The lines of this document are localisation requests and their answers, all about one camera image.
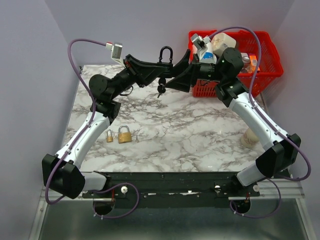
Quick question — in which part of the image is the white plastic bottle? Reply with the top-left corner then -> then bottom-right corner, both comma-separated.
240,128 -> 259,149

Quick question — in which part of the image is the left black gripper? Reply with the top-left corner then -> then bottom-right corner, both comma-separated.
109,54 -> 165,100

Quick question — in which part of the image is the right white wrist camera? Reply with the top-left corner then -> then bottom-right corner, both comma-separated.
190,33 -> 211,59

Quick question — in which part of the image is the red plastic basket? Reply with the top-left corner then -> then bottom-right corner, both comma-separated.
187,29 -> 285,98

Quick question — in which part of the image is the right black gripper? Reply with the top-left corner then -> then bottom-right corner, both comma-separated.
163,49 -> 225,93

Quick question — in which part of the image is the small metal can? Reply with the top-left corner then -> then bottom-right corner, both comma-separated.
242,56 -> 251,65

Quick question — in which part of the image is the aluminium frame rail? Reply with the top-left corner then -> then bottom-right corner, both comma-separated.
48,178 -> 305,202

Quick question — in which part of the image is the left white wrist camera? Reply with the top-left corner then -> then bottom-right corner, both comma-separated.
105,42 -> 125,67

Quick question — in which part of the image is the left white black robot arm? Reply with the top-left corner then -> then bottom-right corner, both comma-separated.
41,55 -> 173,205

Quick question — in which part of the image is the large brass padlock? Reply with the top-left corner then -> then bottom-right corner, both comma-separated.
118,125 -> 132,144

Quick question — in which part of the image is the small brass padlock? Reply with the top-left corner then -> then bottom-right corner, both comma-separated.
106,129 -> 117,143

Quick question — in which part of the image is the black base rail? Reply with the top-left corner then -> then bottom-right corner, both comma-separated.
85,172 -> 259,212

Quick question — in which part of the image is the white blue tape roll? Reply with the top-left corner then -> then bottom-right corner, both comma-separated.
196,42 -> 217,64

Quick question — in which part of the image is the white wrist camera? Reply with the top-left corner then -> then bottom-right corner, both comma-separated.
190,33 -> 211,59
105,42 -> 125,67

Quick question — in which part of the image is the black padlock with keys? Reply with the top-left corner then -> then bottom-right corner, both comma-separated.
156,45 -> 175,99

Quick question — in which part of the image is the beige paper roll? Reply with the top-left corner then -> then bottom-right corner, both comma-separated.
211,32 -> 237,56

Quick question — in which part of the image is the orange small box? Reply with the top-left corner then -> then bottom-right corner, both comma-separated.
248,54 -> 260,74

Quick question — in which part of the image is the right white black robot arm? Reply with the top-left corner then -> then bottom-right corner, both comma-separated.
165,47 -> 301,196

